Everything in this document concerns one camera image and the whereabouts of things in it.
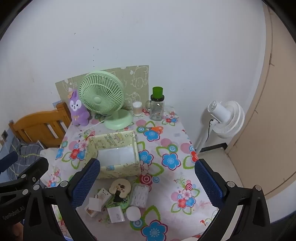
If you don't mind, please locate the wooden chair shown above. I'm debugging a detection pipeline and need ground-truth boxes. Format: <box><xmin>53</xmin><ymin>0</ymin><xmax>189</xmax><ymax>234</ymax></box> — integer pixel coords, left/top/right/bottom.
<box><xmin>9</xmin><ymin>102</ymin><xmax>73</xmax><ymax>149</ymax></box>

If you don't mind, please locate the white cloth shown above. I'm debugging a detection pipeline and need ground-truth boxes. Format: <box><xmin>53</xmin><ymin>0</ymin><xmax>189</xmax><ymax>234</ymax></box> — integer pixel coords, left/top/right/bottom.
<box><xmin>40</xmin><ymin>147</ymin><xmax>60</xmax><ymax>167</ymax></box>

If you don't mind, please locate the beige door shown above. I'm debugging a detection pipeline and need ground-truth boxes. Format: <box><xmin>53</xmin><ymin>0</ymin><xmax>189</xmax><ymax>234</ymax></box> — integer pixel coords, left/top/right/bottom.
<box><xmin>225</xmin><ymin>5</ymin><xmax>296</xmax><ymax>200</ymax></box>

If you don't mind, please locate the green panda case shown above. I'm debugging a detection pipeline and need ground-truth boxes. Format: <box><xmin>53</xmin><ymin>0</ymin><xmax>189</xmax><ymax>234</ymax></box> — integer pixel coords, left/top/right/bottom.
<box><xmin>105</xmin><ymin>196</ymin><xmax>130</xmax><ymax>209</ymax></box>

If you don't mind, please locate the white charger with prongs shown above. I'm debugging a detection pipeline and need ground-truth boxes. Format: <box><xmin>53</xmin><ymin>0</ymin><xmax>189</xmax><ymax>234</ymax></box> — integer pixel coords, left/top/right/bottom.
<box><xmin>107</xmin><ymin>207</ymin><xmax>125</xmax><ymax>223</ymax></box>

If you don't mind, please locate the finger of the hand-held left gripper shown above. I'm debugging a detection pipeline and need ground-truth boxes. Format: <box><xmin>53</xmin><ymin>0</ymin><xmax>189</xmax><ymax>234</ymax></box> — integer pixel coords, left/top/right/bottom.
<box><xmin>0</xmin><ymin>152</ymin><xmax>19</xmax><ymax>174</ymax></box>
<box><xmin>0</xmin><ymin>157</ymin><xmax>49</xmax><ymax>202</ymax></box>

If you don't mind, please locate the cartoon printed cardboard board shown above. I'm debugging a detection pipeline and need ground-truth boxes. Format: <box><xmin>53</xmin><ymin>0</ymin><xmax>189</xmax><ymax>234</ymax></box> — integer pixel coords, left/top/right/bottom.
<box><xmin>55</xmin><ymin>65</ymin><xmax>149</xmax><ymax>112</ymax></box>

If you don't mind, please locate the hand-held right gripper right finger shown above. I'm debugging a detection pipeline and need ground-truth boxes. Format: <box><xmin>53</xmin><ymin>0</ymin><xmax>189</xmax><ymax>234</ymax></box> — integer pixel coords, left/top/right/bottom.
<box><xmin>195</xmin><ymin>159</ymin><xmax>271</xmax><ymax>241</ymax></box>

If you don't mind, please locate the cotton swab jar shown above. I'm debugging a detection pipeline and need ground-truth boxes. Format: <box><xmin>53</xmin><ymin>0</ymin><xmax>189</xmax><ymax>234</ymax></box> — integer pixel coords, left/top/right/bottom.
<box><xmin>132</xmin><ymin>101</ymin><xmax>142</xmax><ymax>117</ymax></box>

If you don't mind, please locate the long white adapter box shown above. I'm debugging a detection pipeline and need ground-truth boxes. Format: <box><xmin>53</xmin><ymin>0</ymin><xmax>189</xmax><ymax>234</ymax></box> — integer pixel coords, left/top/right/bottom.
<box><xmin>84</xmin><ymin>188</ymin><xmax>111</xmax><ymax>217</ymax></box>

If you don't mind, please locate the white standing fan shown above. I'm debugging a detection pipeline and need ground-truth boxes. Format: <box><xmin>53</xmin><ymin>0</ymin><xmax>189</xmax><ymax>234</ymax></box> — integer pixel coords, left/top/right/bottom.
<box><xmin>194</xmin><ymin>100</ymin><xmax>245</xmax><ymax>153</ymax></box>

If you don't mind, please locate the white fan cable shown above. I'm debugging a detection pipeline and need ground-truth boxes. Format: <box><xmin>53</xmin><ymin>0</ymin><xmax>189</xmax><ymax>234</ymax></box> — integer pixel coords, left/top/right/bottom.
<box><xmin>80</xmin><ymin>116</ymin><xmax>109</xmax><ymax>135</ymax></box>

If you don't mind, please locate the white round puck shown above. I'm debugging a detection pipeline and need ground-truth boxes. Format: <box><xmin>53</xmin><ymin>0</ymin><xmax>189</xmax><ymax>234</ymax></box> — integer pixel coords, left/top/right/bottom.
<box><xmin>126</xmin><ymin>206</ymin><xmax>142</xmax><ymax>222</ymax></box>

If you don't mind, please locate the transparent cotton swab packet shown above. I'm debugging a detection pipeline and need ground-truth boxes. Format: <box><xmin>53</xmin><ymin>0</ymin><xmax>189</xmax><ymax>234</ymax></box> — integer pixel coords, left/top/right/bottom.
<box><xmin>129</xmin><ymin>184</ymin><xmax>150</xmax><ymax>207</ymax></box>

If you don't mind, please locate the purple plush toy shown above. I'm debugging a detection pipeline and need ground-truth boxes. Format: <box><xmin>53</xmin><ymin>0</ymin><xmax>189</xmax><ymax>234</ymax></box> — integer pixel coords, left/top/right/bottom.
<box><xmin>68</xmin><ymin>89</ymin><xmax>90</xmax><ymax>127</ymax></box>

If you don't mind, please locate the yellow printed storage box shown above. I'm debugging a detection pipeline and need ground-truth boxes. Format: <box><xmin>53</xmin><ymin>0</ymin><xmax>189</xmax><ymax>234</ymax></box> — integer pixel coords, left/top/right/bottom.
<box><xmin>87</xmin><ymin>130</ymin><xmax>141</xmax><ymax>179</ymax></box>

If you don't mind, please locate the black fan cable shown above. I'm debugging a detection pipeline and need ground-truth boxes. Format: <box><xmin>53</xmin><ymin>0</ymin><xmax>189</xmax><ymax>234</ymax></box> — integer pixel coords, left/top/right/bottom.
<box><xmin>206</xmin><ymin>119</ymin><xmax>213</xmax><ymax>144</ymax></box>

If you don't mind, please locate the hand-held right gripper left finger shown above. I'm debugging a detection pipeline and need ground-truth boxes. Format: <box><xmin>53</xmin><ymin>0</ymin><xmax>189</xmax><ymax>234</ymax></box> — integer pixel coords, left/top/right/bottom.
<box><xmin>23</xmin><ymin>158</ymin><xmax>101</xmax><ymax>241</ymax></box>

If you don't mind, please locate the glass mug jar green lid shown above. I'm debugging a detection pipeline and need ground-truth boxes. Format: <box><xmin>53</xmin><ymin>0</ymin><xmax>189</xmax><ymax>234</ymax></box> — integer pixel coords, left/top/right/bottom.
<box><xmin>145</xmin><ymin>86</ymin><xmax>165</xmax><ymax>121</ymax></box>

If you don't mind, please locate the small white cube charger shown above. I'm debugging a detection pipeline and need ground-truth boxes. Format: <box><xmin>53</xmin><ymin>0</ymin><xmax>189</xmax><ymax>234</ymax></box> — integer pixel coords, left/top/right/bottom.
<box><xmin>89</xmin><ymin>197</ymin><xmax>104</xmax><ymax>212</ymax></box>

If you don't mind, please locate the floral tablecloth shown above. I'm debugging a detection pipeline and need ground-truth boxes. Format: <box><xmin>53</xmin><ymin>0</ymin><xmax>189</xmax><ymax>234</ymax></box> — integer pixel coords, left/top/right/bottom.
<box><xmin>46</xmin><ymin>109</ymin><xmax>220</xmax><ymax>241</ymax></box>

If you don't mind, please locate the green desk fan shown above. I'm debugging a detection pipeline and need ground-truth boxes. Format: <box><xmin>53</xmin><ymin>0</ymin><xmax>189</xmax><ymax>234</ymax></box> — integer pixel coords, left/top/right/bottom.
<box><xmin>79</xmin><ymin>71</ymin><xmax>134</xmax><ymax>130</ymax></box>

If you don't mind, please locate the cream round printed dish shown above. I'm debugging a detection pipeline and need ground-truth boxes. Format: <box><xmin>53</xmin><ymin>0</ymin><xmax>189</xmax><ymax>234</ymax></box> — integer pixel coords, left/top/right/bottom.
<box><xmin>109</xmin><ymin>179</ymin><xmax>132</xmax><ymax>203</ymax></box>

